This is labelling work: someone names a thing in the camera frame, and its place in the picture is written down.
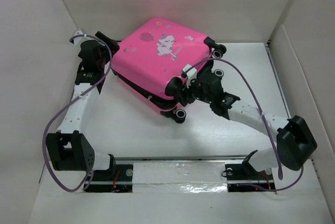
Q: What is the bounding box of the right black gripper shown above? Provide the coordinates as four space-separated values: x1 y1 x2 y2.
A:
173 76 213 107

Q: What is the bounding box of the pink hard-shell suitcase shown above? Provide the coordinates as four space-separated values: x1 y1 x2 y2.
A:
95 18 227 124

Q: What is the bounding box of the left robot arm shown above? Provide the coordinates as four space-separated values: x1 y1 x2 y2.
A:
46 39 117 180

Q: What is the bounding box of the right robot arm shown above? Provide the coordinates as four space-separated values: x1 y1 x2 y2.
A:
182 69 317 178

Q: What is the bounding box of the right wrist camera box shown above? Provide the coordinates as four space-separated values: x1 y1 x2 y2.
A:
181 64 197 81

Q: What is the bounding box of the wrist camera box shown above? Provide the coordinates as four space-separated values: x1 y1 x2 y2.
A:
70 28 87 47
181 64 197 81

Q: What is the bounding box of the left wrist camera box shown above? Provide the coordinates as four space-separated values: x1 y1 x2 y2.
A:
70 28 87 47

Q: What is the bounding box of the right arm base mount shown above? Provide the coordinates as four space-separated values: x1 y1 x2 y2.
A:
221 163 276 193

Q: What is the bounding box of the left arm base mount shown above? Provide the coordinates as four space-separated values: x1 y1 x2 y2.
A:
83 164 133 193

